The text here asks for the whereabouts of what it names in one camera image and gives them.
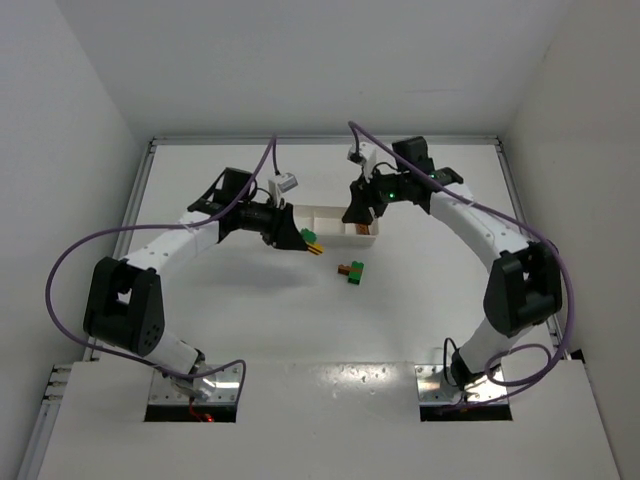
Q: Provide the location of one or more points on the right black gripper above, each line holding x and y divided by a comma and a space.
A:
365, 191

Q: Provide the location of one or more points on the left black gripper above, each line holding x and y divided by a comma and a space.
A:
275, 226

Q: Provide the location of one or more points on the yellow lego plate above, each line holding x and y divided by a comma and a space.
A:
315, 248

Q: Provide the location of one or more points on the brown square lego plate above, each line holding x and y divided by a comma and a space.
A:
362, 229

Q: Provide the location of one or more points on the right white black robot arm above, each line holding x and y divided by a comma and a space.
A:
524, 284

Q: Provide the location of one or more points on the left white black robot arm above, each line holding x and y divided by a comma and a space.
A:
125, 307

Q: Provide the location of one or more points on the white three-compartment tray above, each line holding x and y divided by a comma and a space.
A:
326, 223

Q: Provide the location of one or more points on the thin brown lego plate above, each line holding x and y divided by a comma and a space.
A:
344, 269

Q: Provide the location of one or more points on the green lego brick pair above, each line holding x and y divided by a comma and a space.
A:
355, 273

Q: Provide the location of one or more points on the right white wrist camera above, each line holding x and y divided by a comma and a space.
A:
364, 154

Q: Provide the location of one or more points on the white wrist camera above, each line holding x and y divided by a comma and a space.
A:
279, 184
364, 154

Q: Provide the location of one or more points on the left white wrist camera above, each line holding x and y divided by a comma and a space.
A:
279, 184

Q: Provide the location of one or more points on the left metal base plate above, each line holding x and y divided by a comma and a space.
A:
219, 389

